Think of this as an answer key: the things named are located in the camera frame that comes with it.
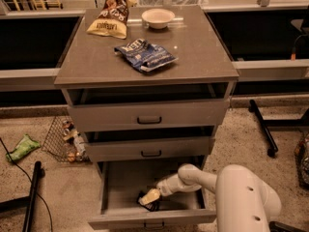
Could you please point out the blue chip bag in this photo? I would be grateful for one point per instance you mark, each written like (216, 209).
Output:
(145, 57)

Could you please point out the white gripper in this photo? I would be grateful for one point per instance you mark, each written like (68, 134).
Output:
(166, 188)

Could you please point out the wire basket with snacks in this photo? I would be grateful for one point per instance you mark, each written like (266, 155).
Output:
(63, 142)

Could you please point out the black foot bottom right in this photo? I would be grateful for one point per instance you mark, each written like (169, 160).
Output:
(276, 226)

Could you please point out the black stand leg left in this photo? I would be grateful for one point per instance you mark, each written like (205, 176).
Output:
(28, 202)

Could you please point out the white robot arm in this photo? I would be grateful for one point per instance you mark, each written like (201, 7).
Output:
(244, 202)

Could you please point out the grey middle drawer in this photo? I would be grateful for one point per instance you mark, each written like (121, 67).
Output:
(150, 149)

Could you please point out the grey bottom drawer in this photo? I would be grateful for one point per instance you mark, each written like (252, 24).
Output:
(123, 181)

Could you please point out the grey top drawer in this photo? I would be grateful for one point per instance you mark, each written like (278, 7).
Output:
(148, 115)

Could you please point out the green snack bag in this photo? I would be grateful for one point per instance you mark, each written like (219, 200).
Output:
(24, 147)

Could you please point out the brown yellow chip bag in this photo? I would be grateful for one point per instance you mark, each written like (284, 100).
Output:
(112, 20)

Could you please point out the white ceramic bowl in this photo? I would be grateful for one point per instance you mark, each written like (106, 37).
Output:
(158, 18)

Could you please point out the dark basket at right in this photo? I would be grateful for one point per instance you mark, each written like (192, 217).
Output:
(302, 161)

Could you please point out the grey three-drawer cabinet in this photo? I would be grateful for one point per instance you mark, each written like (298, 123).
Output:
(93, 73)

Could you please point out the black rxbar chocolate bar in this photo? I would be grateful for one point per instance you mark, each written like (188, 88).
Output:
(152, 207)

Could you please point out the grey drawer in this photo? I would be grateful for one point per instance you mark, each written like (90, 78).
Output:
(148, 115)
(150, 149)
(123, 181)

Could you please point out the black stand base right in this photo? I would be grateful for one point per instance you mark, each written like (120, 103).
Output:
(265, 125)

